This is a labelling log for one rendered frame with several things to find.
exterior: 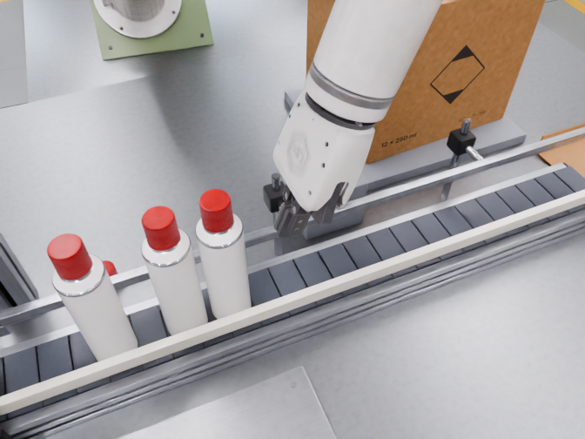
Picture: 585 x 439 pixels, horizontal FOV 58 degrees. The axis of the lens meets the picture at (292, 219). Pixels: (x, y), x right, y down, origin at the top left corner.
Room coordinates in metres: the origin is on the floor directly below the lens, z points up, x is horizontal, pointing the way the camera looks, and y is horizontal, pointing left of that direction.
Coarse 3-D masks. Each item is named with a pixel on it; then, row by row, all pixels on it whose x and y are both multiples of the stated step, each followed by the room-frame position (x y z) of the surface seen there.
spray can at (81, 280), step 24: (72, 240) 0.32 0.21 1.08; (72, 264) 0.30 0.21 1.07; (96, 264) 0.32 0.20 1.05; (72, 288) 0.29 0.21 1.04; (96, 288) 0.30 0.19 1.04; (72, 312) 0.29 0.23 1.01; (96, 312) 0.29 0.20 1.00; (120, 312) 0.31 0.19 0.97; (96, 336) 0.29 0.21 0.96; (120, 336) 0.30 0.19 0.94
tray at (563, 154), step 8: (568, 128) 0.76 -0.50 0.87; (576, 128) 0.77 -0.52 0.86; (544, 136) 0.74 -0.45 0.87; (552, 136) 0.74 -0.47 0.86; (568, 144) 0.76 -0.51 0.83; (576, 144) 0.76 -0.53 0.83; (584, 144) 0.76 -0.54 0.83; (544, 152) 0.73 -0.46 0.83; (552, 152) 0.73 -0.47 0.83; (560, 152) 0.73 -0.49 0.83; (568, 152) 0.73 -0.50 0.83; (576, 152) 0.73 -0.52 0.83; (584, 152) 0.73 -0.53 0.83; (544, 160) 0.72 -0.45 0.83; (552, 160) 0.71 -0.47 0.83; (560, 160) 0.71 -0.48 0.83; (568, 160) 0.71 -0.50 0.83; (576, 160) 0.71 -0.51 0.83; (584, 160) 0.71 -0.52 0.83; (576, 168) 0.69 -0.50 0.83; (584, 168) 0.69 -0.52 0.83; (584, 176) 0.67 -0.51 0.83
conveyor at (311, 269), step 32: (512, 192) 0.59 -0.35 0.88; (544, 192) 0.59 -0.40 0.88; (416, 224) 0.52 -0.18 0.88; (448, 224) 0.52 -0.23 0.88; (480, 224) 0.52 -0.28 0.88; (320, 256) 0.46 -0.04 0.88; (352, 256) 0.46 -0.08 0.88; (384, 256) 0.46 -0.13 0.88; (448, 256) 0.46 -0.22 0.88; (256, 288) 0.41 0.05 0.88; (288, 288) 0.41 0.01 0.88; (352, 288) 0.41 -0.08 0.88; (160, 320) 0.36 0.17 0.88; (32, 352) 0.31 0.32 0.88; (64, 352) 0.31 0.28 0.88; (192, 352) 0.31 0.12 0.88; (0, 384) 0.27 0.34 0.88; (32, 384) 0.27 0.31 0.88; (96, 384) 0.27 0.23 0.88; (0, 416) 0.23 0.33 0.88
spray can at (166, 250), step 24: (144, 216) 0.35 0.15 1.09; (168, 216) 0.35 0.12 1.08; (144, 240) 0.36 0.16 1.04; (168, 240) 0.34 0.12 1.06; (168, 264) 0.33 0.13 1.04; (192, 264) 0.35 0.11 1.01; (168, 288) 0.33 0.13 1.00; (192, 288) 0.34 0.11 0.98; (168, 312) 0.33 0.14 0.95; (192, 312) 0.33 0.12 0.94
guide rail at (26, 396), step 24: (576, 192) 0.55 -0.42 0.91; (528, 216) 0.51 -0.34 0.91; (456, 240) 0.46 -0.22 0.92; (480, 240) 0.47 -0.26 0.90; (384, 264) 0.42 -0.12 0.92; (408, 264) 0.43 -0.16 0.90; (312, 288) 0.38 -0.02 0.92; (336, 288) 0.39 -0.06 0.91; (240, 312) 0.35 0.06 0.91; (264, 312) 0.35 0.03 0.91; (192, 336) 0.31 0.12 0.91; (216, 336) 0.32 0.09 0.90; (120, 360) 0.28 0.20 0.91; (144, 360) 0.29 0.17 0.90; (48, 384) 0.25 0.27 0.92; (72, 384) 0.26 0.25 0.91; (0, 408) 0.23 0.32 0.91
